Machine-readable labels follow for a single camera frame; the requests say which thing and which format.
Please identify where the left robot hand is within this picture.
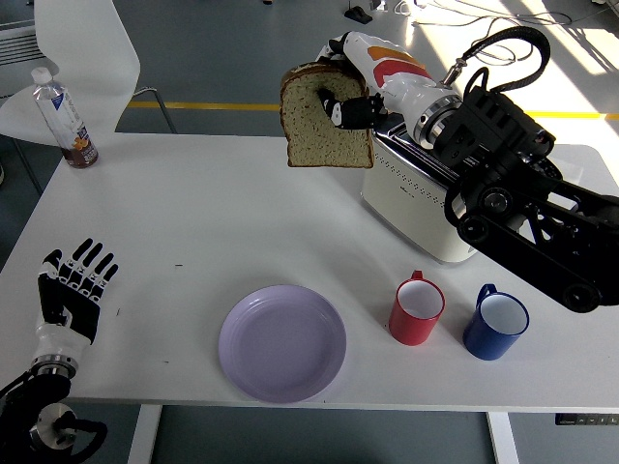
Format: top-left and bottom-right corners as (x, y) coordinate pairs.
(32, 238), (120, 360)

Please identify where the purple plastic plate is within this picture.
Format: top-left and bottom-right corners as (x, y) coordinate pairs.
(217, 283), (348, 405)

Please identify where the bread slice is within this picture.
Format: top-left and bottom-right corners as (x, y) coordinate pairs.
(279, 62), (376, 169)

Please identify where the white table leg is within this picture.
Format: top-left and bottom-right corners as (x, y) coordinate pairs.
(126, 404), (163, 464)
(486, 411), (521, 464)

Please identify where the clear plastic drink bottle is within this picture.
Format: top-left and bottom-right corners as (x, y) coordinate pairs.
(29, 67), (101, 170)

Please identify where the white chair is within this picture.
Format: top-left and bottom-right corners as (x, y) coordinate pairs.
(0, 0), (178, 194)

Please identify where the white slatted radiator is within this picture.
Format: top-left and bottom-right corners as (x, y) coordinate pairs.
(0, 18), (48, 70)

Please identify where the red enamel mug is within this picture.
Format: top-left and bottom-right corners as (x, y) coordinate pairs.
(388, 269), (446, 347)

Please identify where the cream and chrome toaster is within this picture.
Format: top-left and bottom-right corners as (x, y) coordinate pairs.
(360, 120), (485, 266)

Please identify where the black floor device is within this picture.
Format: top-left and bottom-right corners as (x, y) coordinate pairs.
(343, 0), (373, 24)

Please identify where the blue enamel mug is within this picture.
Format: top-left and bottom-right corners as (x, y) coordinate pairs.
(462, 282), (530, 362)

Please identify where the white paper sheet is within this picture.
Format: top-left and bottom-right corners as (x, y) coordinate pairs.
(545, 144), (584, 194)

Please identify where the black table control panel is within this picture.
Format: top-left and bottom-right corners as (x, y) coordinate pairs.
(554, 413), (619, 427)

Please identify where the white floor cable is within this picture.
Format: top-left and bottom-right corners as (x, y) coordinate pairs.
(394, 0), (427, 18)

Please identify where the grey floor cable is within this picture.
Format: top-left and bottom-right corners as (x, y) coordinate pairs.
(410, 0), (573, 65)

